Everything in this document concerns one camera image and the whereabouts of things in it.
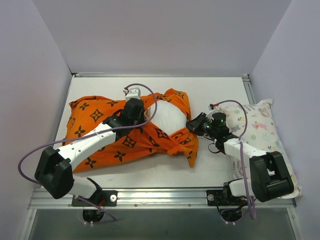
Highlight white floral pillow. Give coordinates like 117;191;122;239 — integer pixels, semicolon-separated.
218;99;302;199

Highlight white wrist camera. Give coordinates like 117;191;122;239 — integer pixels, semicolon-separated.
123;87;141;102
208;103;222;113

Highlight aluminium front rail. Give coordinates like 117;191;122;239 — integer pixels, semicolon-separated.
28;187;297;210

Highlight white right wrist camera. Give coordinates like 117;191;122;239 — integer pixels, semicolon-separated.
208;103;222;113

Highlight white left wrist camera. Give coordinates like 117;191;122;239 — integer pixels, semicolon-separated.
123;87;141;102

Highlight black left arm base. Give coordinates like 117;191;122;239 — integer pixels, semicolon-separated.
71;190;118;207

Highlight aluminium rail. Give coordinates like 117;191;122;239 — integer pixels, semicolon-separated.
28;187;297;210
71;72;250;79

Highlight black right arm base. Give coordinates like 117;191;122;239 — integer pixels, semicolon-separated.
206;188;248;207

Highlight aluminium back rail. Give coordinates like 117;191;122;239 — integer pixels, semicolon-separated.
71;72;250;79

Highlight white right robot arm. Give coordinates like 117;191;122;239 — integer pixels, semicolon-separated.
186;112;295;202

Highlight orange black-patterned pillowcase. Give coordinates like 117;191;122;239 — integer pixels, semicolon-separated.
60;88;199;173

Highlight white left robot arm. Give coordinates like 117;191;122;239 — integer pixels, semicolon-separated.
34;98;145;206

